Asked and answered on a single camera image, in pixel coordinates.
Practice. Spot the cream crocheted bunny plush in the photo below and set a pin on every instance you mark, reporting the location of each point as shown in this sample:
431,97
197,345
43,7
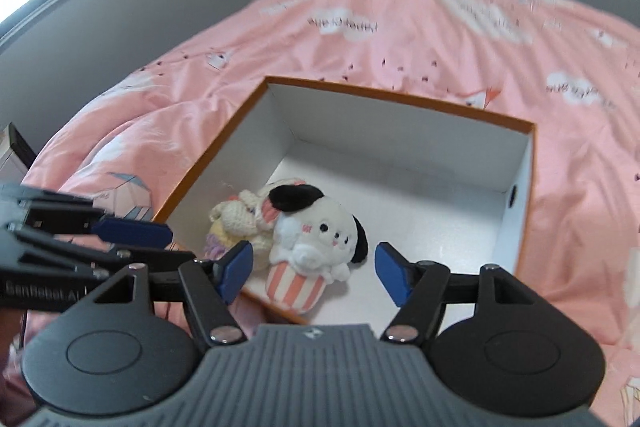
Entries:
240,212

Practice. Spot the white black-eared dog plush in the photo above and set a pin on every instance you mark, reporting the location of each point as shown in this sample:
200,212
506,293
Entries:
320,232

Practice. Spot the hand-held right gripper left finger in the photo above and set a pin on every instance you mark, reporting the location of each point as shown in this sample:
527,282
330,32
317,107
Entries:
235,269

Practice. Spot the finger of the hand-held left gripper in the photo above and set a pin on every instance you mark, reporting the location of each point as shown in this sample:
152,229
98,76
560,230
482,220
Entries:
132,232
70,253

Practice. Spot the orange cardboard box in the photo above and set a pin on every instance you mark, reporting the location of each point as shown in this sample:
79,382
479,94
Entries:
400,132

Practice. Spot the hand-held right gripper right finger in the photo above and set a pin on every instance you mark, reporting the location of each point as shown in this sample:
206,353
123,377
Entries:
392,274

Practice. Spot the pink printed bedspread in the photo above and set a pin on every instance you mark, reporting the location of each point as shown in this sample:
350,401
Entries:
400,47

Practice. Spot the grey box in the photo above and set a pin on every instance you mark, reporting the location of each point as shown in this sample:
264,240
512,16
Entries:
12,157

